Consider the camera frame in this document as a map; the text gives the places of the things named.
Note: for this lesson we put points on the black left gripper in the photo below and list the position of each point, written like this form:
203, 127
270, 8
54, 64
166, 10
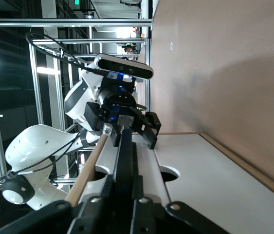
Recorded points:
117, 97

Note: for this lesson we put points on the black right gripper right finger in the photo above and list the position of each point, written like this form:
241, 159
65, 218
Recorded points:
146, 217

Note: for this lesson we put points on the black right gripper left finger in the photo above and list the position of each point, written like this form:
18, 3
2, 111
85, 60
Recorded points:
95, 214

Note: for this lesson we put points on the white-fronted wooden drawer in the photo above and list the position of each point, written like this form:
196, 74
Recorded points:
147, 158

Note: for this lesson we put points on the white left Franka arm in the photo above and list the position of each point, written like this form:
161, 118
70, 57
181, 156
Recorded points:
37, 141

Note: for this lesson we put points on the light wood drawer cabinet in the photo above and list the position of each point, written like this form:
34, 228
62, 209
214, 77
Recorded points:
88, 165

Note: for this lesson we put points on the green exit sign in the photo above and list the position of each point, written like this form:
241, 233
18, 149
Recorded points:
77, 2

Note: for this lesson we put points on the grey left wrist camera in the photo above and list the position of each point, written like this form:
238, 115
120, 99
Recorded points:
122, 67

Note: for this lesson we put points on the aluminium profile frame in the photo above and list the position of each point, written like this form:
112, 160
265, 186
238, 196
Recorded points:
66, 24

